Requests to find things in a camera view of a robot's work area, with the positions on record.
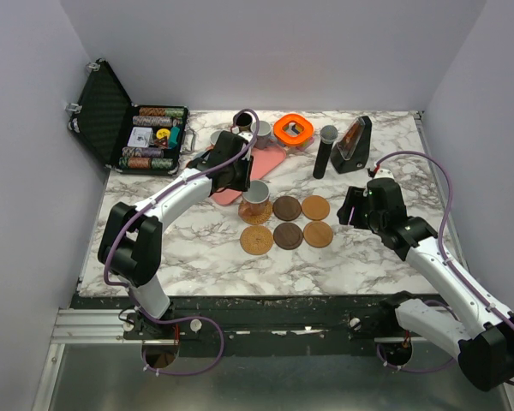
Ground grey mug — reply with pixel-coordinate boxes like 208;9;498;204
250;121;277;150

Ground pink mug front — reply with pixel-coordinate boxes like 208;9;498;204
238;180;270;217

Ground light wood coaster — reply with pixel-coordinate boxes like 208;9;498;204
302;195;331;221
303;221;333;248

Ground large woven rattan coaster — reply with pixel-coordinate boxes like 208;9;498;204
238;200;272;225

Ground dark wood coaster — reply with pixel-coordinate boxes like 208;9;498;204
273;222;303;250
272;196;302;222

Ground small woven rattan coaster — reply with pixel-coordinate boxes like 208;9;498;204
240;225;274;255

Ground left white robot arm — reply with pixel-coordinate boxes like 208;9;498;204
98;131;256;338

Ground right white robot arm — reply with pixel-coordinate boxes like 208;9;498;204
337;177;514;391

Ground black gold mug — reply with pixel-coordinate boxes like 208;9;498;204
232;112;254;132

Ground pink serving tray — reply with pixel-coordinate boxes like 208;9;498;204
211;145;287;206

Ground orange lid container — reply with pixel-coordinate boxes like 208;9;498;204
272;113;314;151

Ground black poker chip case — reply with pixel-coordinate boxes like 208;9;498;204
67;59;189;176

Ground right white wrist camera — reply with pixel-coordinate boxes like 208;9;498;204
368;166;393;179

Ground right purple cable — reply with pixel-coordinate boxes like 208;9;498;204
370;150;514;386

